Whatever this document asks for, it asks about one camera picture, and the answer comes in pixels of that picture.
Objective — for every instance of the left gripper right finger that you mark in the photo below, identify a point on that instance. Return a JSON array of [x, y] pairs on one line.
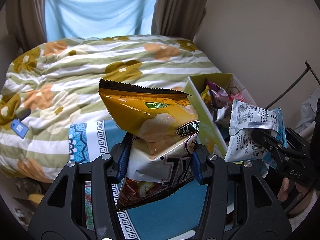
[[239, 204]]

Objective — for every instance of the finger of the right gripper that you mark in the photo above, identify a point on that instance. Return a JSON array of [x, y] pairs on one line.
[[270, 142], [296, 142]]

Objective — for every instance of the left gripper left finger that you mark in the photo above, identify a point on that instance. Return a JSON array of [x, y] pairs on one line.
[[61, 212]]

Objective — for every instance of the light blue snack bag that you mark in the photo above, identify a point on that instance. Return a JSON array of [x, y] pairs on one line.
[[247, 119]]

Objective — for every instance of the pink snack bag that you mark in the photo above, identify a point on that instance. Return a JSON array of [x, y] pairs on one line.
[[238, 96]]

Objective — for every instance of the yellow-green cardboard box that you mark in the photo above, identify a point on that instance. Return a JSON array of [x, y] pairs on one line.
[[210, 135]]

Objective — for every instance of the purple snack bag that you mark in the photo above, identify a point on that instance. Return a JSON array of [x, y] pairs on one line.
[[218, 96]]

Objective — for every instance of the orange brown chips bag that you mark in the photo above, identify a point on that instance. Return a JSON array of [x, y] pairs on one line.
[[164, 128]]

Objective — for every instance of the grey brown snack bag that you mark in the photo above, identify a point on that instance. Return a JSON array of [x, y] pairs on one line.
[[222, 116]]

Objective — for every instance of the person's right hand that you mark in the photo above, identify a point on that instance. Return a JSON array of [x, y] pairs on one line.
[[295, 196]]

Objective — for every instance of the teal patterned table cloth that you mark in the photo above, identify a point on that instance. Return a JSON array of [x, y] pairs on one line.
[[175, 217]]

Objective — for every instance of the blue tag on duvet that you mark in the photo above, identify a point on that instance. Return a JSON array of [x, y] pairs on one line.
[[19, 128]]

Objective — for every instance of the floral striped duvet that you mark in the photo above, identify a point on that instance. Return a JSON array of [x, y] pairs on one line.
[[55, 85]]

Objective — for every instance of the right beige curtain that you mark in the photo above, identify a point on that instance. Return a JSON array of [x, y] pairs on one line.
[[178, 18]]

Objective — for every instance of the beige curtain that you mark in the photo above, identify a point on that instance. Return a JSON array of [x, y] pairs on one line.
[[178, 18], [26, 21]]

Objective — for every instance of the light blue window cloth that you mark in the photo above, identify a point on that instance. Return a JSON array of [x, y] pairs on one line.
[[97, 18]]

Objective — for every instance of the left beige curtain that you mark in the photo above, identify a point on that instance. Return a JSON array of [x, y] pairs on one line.
[[26, 21]]

